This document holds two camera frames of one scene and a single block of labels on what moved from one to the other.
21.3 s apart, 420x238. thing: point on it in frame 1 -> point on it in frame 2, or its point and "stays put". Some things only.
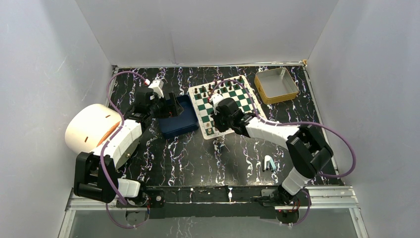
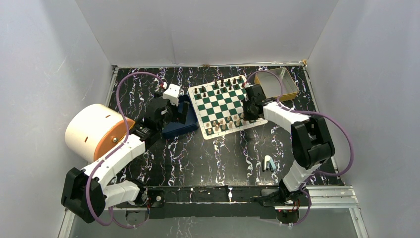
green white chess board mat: x=237 y=88 stays put
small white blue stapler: x=269 y=163 stays put
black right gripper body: x=223 y=124 -> x=247 y=111
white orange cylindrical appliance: x=89 y=127 stays put
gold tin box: x=275 y=86 stays put
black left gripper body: x=159 y=109 -> x=177 y=116
